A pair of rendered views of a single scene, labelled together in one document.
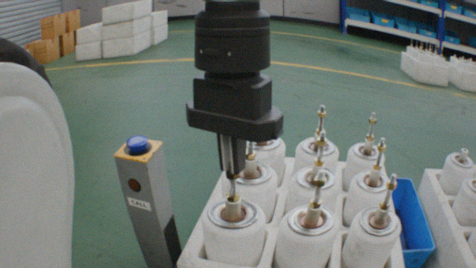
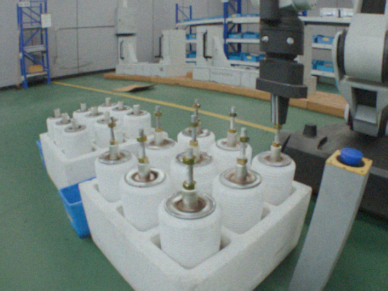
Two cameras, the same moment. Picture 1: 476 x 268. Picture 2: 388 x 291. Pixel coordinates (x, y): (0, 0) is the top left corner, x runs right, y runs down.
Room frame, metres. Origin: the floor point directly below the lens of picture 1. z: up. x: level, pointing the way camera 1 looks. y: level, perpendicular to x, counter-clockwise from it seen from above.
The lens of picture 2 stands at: (0.88, 0.14, 0.47)
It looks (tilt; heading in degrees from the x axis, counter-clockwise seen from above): 21 degrees down; 214
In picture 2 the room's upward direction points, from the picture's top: straight up
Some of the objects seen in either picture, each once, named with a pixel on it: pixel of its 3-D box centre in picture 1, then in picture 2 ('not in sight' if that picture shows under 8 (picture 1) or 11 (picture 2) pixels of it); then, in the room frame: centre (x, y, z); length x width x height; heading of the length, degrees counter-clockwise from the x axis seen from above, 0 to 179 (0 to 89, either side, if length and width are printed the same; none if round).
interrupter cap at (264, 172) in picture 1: (249, 173); (240, 178); (0.50, -0.02, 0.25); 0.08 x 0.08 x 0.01
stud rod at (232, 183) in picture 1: (232, 186); (277, 136); (0.39, 0.01, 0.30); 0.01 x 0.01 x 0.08
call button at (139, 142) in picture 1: (137, 145); (351, 157); (0.47, 0.16, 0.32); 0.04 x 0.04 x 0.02
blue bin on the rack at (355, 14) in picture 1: (357, 14); not in sight; (4.73, -1.87, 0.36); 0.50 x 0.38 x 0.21; 169
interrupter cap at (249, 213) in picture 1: (233, 214); (274, 159); (0.39, 0.01, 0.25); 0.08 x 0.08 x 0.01
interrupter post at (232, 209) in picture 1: (232, 207); (275, 153); (0.39, 0.01, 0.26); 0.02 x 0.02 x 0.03
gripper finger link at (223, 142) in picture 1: (223, 145); (284, 109); (0.39, 0.02, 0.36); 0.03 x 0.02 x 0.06; 152
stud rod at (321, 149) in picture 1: (320, 152); (194, 134); (0.48, -0.13, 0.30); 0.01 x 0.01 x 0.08
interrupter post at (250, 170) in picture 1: (249, 166); (240, 171); (0.50, -0.02, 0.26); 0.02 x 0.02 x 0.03
